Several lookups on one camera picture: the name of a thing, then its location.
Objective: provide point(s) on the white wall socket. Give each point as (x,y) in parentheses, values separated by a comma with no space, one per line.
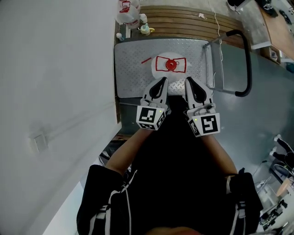
(39,142)

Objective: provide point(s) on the person's left forearm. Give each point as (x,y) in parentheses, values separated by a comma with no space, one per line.
(128,149)

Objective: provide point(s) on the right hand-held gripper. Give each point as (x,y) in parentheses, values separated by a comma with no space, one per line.
(207,124)

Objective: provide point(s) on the clear water jug red cap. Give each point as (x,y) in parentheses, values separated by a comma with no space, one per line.
(171,65)

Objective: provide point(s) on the red plastic strip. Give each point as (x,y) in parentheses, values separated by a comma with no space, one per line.
(146,60)

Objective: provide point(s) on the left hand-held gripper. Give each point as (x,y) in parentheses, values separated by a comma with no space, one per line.
(150,117)

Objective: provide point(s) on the person's right forearm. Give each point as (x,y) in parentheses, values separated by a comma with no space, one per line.
(218,153)

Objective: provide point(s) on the brown wooden slatted platform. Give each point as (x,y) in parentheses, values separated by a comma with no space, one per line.
(179,23)

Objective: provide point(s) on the yellow green toddler cup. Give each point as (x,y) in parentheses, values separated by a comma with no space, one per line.
(144,29)

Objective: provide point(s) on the person's black clothing white stripes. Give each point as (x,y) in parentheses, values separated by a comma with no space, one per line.
(170,174)

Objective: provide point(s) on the clear water jug red label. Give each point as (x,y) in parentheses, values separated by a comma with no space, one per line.
(128,17)

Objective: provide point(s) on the small white bottle blue cap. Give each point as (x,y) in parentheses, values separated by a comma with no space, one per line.
(119,36)

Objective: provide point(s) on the black and white machine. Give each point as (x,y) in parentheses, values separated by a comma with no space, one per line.
(273,215)

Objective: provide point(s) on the wooden desk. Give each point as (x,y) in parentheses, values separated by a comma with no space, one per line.
(279,29)

